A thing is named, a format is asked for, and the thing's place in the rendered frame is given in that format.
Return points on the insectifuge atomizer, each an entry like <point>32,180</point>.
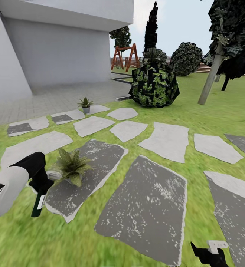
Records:
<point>38,203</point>

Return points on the pot plant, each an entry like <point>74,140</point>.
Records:
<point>85,105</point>
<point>68,166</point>

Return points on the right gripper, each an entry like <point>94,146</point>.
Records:
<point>207,257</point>

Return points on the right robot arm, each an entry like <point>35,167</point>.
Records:
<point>213,256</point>

